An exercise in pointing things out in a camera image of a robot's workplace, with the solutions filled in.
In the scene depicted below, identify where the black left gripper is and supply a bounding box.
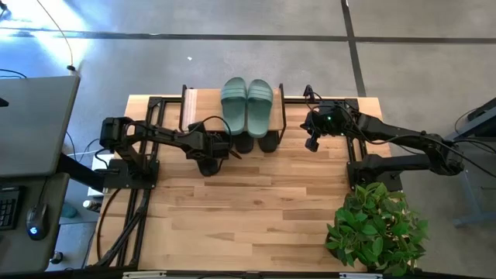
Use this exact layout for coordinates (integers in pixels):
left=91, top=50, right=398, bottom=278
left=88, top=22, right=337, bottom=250
left=184, top=131, right=243, bottom=160

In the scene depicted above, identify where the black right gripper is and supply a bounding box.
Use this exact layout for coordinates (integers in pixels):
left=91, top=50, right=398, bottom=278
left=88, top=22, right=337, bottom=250
left=300, top=101, right=352, bottom=153

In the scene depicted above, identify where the teal slide sandal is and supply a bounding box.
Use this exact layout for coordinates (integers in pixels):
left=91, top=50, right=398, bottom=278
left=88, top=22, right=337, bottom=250
left=220, top=76, right=248, bottom=136
left=246, top=78, right=274, bottom=140

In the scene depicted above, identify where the green potted plant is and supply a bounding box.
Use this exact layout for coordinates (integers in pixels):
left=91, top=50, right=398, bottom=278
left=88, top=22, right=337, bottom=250
left=324, top=181, right=430, bottom=277

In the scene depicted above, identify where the white box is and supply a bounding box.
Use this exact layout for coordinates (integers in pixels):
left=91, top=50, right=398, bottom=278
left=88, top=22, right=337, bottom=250
left=87, top=153, right=116, bottom=198

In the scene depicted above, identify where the grey metal stand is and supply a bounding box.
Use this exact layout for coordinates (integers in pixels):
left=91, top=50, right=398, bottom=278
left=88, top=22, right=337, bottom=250
left=445, top=96, right=496, bottom=229

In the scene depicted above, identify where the small teal round object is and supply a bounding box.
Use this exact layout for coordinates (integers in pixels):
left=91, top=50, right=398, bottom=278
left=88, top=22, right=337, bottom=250
left=60, top=203, right=79, bottom=219

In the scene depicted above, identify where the grey flat panel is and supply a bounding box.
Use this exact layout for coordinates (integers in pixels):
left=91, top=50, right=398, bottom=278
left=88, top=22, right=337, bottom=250
left=0, top=74, right=81, bottom=178

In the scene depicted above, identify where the black computer mouse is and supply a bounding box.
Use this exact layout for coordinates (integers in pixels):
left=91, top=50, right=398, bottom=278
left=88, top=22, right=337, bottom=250
left=25, top=203, right=50, bottom=241

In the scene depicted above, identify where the grey office desk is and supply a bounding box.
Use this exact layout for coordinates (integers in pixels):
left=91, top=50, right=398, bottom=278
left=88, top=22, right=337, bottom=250
left=0, top=172, right=71, bottom=274

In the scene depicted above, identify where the black keyboard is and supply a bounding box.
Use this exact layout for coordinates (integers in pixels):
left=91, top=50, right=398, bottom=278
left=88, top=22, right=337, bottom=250
left=0, top=185, right=23, bottom=232

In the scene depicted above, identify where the wooden shelf with black frame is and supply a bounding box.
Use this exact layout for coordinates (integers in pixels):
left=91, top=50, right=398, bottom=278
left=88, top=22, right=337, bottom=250
left=179, top=83, right=288, bottom=135

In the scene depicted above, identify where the silver aluminium frame post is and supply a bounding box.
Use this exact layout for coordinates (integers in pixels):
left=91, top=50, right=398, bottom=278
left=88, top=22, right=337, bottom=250
left=339, top=272, right=384, bottom=279
left=122, top=270, right=167, bottom=279

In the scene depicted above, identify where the thin floor cable with plug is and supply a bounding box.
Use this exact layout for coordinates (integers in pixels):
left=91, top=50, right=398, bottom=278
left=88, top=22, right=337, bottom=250
left=36, top=0, right=78, bottom=73

